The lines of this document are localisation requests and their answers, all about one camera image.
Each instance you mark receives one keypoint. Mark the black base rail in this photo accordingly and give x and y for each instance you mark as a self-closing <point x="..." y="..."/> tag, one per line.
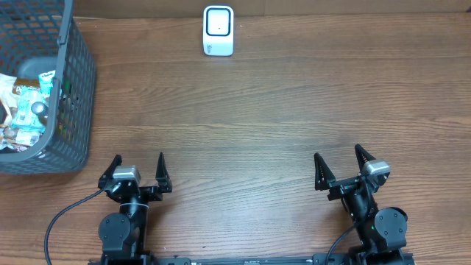
<point x="316" y="259"/>

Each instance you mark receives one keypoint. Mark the brown snack bag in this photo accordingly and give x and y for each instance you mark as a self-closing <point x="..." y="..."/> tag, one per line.
<point x="15" y="139"/>

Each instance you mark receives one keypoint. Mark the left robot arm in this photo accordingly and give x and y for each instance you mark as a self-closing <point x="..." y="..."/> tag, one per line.
<point x="123" y="234"/>

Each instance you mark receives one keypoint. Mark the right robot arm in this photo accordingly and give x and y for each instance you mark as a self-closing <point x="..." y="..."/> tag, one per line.
<point x="382" y="232"/>

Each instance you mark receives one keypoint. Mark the grey plastic mesh basket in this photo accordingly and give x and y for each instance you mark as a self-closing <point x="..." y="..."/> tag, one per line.
<point x="38" y="36"/>

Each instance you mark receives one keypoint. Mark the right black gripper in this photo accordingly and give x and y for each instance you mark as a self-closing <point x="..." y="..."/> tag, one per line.
<point x="350" y="184"/>

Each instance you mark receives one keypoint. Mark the teal wet wipes pack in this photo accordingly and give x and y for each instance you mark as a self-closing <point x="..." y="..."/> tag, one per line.
<point x="25" y="119"/>

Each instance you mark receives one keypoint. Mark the teal Kleenex tissue pack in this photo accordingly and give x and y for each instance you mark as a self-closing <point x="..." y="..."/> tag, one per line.
<point x="46" y="83"/>

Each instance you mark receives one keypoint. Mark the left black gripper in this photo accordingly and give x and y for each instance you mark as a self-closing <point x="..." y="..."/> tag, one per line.
<point x="164" y="186"/>

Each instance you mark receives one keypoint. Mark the yellow tea bottle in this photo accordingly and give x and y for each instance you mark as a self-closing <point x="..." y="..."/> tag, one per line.
<point x="41" y="111"/>

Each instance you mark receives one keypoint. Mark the white barcode scanner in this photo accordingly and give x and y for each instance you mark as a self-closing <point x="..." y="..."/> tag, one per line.
<point x="218" y="32"/>

